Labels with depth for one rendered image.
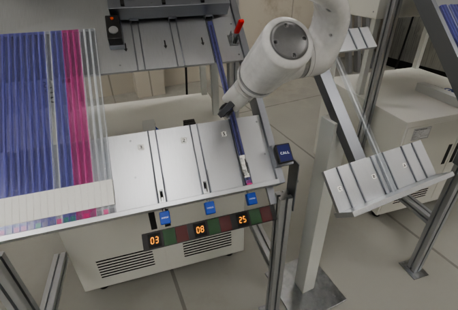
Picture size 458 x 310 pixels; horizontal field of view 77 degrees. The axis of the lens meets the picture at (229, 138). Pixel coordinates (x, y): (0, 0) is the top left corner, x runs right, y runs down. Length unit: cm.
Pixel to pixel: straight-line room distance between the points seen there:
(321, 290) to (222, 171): 86
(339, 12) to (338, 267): 127
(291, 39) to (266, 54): 4
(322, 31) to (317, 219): 72
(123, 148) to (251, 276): 92
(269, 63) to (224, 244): 105
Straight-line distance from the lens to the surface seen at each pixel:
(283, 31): 46
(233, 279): 145
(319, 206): 104
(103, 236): 123
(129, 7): 90
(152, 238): 74
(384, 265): 164
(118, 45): 88
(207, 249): 137
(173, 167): 75
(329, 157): 92
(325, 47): 52
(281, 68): 45
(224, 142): 78
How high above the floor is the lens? 121
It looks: 30 degrees down
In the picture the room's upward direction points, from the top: 1 degrees counter-clockwise
